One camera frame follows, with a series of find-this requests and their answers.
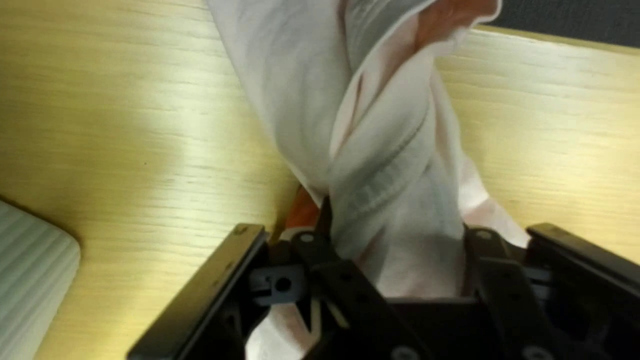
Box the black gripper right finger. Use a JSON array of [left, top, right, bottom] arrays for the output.
[[464, 219, 640, 360]]

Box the peach t-shirt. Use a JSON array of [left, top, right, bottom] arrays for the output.
[[207, 0, 532, 360]]

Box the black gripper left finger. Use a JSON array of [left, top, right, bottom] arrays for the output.
[[127, 193, 428, 360]]

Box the white plastic bin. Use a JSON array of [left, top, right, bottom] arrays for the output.
[[0, 197, 85, 360]]

